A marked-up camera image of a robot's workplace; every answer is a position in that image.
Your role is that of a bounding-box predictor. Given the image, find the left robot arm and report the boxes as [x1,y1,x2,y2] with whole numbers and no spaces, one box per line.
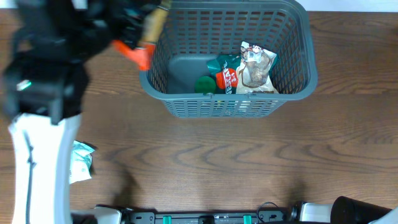
[2,0,160,223]

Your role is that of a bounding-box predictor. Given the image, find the grey plastic basket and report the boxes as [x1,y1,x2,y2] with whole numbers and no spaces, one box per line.
[139,1,318,118]

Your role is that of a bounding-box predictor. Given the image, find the white teal small packet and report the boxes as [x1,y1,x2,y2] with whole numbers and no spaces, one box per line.
[69,141,95,184]

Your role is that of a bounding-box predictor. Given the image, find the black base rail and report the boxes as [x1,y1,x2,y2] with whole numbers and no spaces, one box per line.
[71,205,293,224]

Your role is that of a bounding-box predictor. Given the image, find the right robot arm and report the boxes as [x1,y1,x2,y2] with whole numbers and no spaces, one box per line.
[287,196,397,224]

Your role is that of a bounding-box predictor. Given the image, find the brown white snack bag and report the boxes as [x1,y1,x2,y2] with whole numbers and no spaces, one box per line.
[236,41,278,94]

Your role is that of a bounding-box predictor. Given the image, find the green lid jar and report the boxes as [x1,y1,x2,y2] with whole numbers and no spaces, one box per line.
[194,76,217,94]

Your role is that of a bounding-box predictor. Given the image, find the green Nescafe bag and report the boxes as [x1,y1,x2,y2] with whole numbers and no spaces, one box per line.
[206,54,278,94]

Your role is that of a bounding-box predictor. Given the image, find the red spaghetti packet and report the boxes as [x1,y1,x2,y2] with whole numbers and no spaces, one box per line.
[113,0,172,71]

